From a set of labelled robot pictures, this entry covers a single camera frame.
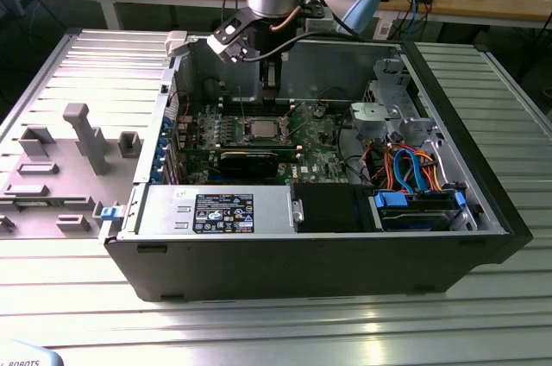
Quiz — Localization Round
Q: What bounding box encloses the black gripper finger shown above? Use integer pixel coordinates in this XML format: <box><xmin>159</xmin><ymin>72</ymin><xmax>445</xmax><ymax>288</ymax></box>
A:
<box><xmin>260</xmin><ymin>60</ymin><xmax>285</xmax><ymax>102</ymax></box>

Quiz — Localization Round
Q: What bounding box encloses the metal wire locking lever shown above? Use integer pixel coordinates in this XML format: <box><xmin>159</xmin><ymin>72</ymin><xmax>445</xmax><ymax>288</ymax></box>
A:
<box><xmin>236</xmin><ymin>84</ymin><xmax>248</xmax><ymax>123</ymax></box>
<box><xmin>287</xmin><ymin>117</ymin><xmax>311</xmax><ymax>138</ymax></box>

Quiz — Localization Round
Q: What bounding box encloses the metal socket cover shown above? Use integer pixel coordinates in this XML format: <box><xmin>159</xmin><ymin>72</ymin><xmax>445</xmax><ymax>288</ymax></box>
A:
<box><xmin>279</xmin><ymin>101</ymin><xmax>311</xmax><ymax>143</ymax></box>

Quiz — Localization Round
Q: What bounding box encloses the silver CPU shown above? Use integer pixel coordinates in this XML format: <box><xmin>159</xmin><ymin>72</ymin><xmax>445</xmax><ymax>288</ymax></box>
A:
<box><xmin>249</xmin><ymin>120</ymin><xmax>278</xmax><ymax>140</ymax></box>

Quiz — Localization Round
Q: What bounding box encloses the CPU socket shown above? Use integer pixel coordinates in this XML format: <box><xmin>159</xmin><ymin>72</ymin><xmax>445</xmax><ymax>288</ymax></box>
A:
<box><xmin>241</xmin><ymin>117</ymin><xmax>289</xmax><ymax>146</ymax></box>

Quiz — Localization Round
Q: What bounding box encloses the black case fan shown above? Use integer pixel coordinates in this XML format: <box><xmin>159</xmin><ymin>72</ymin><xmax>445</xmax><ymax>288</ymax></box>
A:
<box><xmin>202</xmin><ymin>75</ymin><xmax>229</xmax><ymax>104</ymax></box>

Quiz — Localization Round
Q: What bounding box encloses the green motherboard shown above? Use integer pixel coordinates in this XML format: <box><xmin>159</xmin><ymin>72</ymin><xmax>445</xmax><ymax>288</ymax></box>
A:
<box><xmin>172</xmin><ymin>98</ymin><xmax>346</xmax><ymax>188</ymax></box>

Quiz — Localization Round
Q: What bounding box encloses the black graphics card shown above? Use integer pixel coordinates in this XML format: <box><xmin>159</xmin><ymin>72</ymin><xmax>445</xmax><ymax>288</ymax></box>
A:
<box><xmin>180</xmin><ymin>148</ymin><xmax>281</xmax><ymax>180</ymax></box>

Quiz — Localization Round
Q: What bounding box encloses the silver metal drive cage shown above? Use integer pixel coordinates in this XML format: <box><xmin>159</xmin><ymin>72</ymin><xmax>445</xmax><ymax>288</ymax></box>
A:
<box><xmin>348</xmin><ymin>57</ymin><xmax>436</xmax><ymax>142</ymax></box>

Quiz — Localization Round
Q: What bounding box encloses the silver power supply unit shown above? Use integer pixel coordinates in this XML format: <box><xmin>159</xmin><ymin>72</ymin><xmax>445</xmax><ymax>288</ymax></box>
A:
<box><xmin>136</xmin><ymin>184</ymin><xmax>298</xmax><ymax>240</ymax></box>

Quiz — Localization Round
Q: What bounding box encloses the hard disk in blue carrier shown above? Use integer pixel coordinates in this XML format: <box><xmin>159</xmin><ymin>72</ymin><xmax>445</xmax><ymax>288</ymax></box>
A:
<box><xmin>368</xmin><ymin>188</ymin><xmax>467</xmax><ymax>233</ymax></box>

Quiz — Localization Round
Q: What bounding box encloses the black and grey PC case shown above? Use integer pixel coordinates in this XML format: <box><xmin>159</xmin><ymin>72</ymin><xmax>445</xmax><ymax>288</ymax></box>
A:
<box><xmin>97</xmin><ymin>28</ymin><xmax>534</xmax><ymax>303</ymax></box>

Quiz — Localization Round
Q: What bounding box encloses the blue case latch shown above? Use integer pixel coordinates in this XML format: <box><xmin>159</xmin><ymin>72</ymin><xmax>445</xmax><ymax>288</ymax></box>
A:
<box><xmin>99</xmin><ymin>205</ymin><xmax>124</xmax><ymax>223</ymax></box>

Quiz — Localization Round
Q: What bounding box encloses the grey parts rack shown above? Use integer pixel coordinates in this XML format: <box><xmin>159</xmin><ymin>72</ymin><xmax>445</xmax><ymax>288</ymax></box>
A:
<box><xmin>0</xmin><ymin>102</ymin><xmax>146</xmax><ymax>240</ymax></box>

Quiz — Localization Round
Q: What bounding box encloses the pale blue teach pendant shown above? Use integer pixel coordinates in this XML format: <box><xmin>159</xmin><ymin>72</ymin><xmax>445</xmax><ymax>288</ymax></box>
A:
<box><xmin>0</xmin><ymin>338</ymin><xmax>66</xmax><ymax>366</ymax></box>

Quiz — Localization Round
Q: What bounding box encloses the brown cable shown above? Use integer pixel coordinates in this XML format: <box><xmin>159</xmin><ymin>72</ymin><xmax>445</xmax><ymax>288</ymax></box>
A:
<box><xmin>270</xmin><ymin>5</ymin><xmax>302</xmax><ymax>33</ymax></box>

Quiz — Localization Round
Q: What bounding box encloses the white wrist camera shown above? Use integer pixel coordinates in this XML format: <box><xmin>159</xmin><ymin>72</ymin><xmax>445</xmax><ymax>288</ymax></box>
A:
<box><xmin>205</xmin><ymin>16</ymin><xmax>252</xmax><ymax>64</ymax></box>

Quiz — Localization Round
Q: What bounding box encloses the orange wire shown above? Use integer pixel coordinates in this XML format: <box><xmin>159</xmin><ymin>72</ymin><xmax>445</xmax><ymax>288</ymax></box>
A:
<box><xmin>420</xmin><ymin>152</ymin><xmax>449</xmax><ymax>192</ymax></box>
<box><xmin>369</xmin><ymin>145</ymin><xmax>396</xmax><ymax>190</ymax></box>

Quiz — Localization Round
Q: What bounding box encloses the blue wire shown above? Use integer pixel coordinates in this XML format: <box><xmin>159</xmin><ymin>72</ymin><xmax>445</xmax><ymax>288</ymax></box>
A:
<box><xmin>393</xmin><ymin>147</ymin><xmax>432</xmax><ymax>194</ymax></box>

